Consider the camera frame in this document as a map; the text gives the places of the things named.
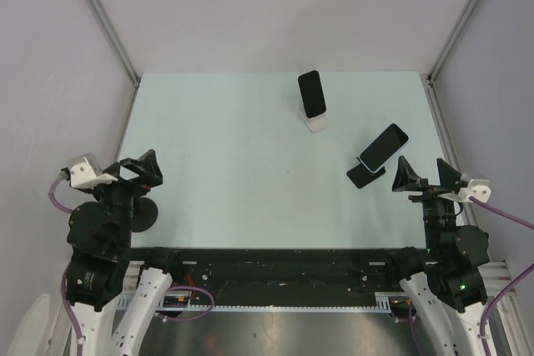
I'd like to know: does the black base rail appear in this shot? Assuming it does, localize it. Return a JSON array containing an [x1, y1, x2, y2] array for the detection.
[[178, 248, 401, 307]]

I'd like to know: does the white phone stand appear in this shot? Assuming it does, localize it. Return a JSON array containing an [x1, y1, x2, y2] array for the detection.
[[301, 102, 328, 133]]

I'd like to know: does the black round-base phone stand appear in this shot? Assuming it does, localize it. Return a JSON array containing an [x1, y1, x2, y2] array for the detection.
[[131, 198, 159, 233]]

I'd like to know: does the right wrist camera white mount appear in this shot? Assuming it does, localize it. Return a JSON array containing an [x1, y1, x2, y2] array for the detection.
[[440, 179, 491, 203]]

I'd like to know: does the blue-edged phone on black stand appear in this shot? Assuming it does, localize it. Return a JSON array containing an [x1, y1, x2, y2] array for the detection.
[[358, 123, 410, 173]]

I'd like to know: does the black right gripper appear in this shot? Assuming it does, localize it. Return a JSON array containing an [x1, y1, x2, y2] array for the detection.
[[390, 154, 461, 254]]

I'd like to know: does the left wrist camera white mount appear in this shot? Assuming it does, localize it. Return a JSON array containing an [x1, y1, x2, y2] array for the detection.
[[66, 153, 118, 190]]

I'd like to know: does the black flat phone stand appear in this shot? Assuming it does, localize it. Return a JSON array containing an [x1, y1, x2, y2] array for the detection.
[[346, 163, 386, 189]]

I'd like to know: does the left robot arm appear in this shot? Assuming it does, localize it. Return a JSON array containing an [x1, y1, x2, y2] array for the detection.
[[62, 149, 186, 355]]

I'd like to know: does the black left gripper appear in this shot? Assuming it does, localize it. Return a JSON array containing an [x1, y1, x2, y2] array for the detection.
[[86, 148, 162, 247]]

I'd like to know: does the aluminium frame post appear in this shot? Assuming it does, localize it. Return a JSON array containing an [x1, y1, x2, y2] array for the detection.
[[85, 0, 140, 88], [426, 0, 481, 83]]

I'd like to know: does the black phone on white stand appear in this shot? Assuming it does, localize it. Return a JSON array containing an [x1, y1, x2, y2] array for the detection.
[[298, 70, 327, 119]]

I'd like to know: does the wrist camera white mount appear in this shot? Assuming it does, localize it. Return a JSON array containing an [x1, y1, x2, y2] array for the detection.
[[66, 153, 118, 190], [440, 179, 491, 203]]

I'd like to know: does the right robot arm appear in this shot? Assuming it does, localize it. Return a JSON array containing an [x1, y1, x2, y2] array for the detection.
[[385, 156, 492, 355]]

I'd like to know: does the white slotted cable duct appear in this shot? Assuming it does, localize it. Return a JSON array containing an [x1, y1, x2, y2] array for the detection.
[[114, 291, 418, 314]]

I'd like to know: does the right aluminium frame post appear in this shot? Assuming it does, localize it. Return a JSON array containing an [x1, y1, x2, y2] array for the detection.
[[426, 0, 481, 83]]

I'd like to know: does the left aluminium frame post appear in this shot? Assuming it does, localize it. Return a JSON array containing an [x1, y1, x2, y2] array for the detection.
[[85, 0, 140, 88]]

